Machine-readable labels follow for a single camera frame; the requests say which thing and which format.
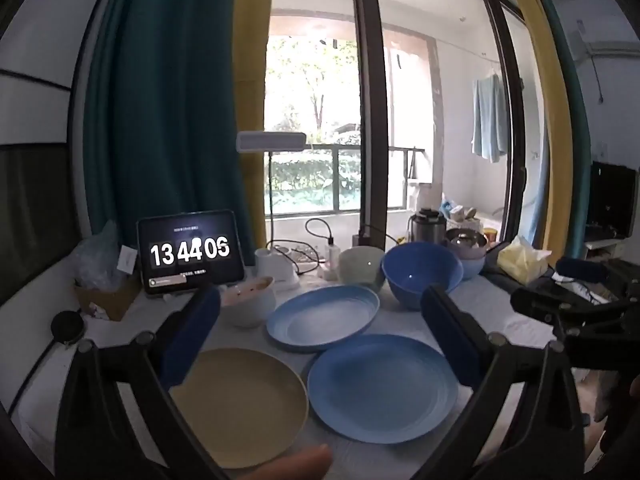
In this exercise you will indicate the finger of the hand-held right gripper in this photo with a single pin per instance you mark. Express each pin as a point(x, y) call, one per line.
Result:
point(580, 268)
point(540, 302)

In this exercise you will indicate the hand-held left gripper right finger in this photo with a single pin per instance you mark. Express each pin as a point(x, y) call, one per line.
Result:
point(450, 330)

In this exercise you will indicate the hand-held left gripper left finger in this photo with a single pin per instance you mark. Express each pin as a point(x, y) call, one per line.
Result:
point(192, 330)

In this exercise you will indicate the white bowl with pink inside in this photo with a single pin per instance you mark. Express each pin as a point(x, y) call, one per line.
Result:
point(247, 305)

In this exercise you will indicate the large blue bowl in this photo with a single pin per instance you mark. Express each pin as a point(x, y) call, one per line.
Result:
point(420, 275)

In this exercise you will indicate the blue round plate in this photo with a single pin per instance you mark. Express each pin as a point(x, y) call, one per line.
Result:
point(380, 390)

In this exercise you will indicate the yellow round plate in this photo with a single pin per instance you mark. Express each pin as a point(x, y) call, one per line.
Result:
point(240, 410)

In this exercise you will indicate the pale green bowl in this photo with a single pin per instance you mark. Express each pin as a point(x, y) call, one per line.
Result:
point(357, 267)

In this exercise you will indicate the light blue oval plate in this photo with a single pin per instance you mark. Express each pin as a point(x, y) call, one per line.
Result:
point(320, 317)

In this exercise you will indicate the person's left hand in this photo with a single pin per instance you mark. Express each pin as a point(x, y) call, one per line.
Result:
point(295, 465)

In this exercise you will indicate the yellow tissue pack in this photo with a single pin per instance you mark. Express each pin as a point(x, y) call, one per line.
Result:
point(522, 262)

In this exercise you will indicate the small light blue bowl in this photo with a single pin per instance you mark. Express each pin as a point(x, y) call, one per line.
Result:
point(472, 269)

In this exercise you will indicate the black monitor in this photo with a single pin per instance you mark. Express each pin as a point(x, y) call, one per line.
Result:
point(610, 200)

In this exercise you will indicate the black tablet with clock display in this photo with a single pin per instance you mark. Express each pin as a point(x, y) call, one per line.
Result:
point(190, 252)

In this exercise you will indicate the small pink bowl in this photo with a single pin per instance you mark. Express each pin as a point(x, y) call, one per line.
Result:
point(472, 254)

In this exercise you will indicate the small red can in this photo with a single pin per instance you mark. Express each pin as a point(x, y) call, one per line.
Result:
point(490, 235)

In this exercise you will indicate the stainless steel bowl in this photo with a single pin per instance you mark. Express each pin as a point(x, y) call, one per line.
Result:
point(465, 239)

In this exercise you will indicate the white paper card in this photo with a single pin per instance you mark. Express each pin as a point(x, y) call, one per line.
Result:
point(127, 260)

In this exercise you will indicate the teal curtain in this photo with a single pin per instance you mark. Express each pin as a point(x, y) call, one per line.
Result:
point(165, 110)
point(580, 160)

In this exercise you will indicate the clear plastic bag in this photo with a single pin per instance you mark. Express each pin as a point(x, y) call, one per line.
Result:
point(95, 260)

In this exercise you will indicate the black round puck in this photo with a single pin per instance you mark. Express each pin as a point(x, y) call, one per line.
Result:
point(67, 327)

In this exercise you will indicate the black charger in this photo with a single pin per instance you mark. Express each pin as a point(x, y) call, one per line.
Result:
point(361, 240)

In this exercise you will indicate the white charger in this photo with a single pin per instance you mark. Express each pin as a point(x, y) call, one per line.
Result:
point(333, 254)

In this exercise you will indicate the yellow curtain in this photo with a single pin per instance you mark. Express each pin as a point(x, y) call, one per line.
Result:
point(250, 85)
point(545, 110)

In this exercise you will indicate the hanging light blue towel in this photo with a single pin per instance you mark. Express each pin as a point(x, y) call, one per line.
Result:
point(490, 120)

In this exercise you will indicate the white desk lamp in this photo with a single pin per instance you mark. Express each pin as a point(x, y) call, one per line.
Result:
point(270, 141)

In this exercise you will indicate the balcony railing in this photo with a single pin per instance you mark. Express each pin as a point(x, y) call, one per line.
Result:
point(350, 147)

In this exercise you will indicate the white air conditioner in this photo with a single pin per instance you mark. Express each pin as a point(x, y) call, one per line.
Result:
point(612, 49)

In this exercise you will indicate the dark sliding door frame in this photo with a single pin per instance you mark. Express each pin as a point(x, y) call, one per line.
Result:
point(372, 110)
point(512, 135)

